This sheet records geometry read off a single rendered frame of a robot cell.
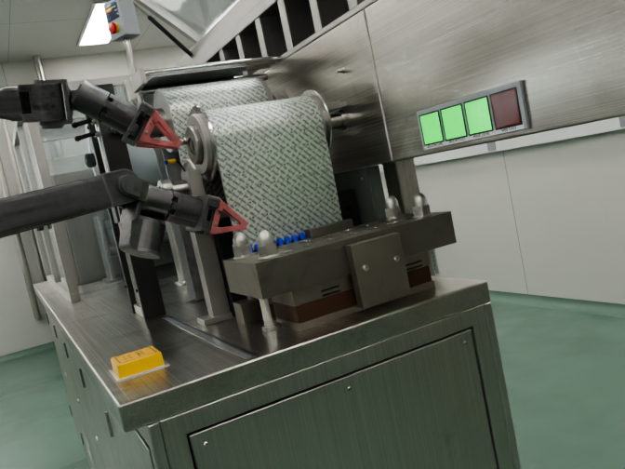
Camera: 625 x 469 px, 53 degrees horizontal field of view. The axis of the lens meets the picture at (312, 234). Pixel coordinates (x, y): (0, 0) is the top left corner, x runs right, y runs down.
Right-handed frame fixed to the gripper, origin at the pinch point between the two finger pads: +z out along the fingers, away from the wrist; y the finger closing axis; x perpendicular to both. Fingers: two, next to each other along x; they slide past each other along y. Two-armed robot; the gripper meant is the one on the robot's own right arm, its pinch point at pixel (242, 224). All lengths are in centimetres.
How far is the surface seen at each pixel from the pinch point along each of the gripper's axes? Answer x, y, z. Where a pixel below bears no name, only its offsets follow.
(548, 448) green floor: -47, -52, 152
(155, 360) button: -25.5, 13.5, -13.9
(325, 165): 15.9, 0.3, 14.7
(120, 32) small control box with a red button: 48, -59, -24
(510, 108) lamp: 22, 43, 22
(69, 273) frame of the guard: -19, -102, -17
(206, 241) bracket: -4.2, -7.8, -3.6
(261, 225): 0.7, 0.3, 3.9
